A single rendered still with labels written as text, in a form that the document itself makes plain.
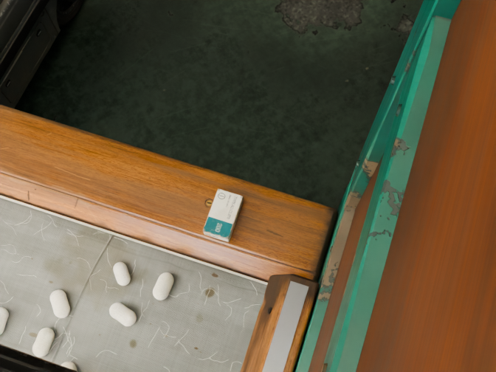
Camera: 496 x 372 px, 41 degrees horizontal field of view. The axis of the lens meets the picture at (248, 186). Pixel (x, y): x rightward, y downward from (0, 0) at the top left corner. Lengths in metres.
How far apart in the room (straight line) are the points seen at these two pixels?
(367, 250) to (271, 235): 0.52
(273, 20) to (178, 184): 1.07
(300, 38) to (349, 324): 1.57
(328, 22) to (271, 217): 1.10
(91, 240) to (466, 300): 0.78
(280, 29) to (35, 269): 1.15
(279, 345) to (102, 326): 0.26
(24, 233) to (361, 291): 0.66
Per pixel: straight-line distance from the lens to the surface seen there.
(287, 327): 0.75
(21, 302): 0.93
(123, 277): 0.88
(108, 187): 0.91
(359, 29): 1.91
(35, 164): 0.95
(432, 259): 0.24
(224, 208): 0.86
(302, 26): 1.89
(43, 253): 0.94
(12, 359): 0.58
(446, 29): 0.41
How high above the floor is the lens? 1.61
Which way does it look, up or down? 72 degrees down
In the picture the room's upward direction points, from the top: 2 degrees counter-clockwise
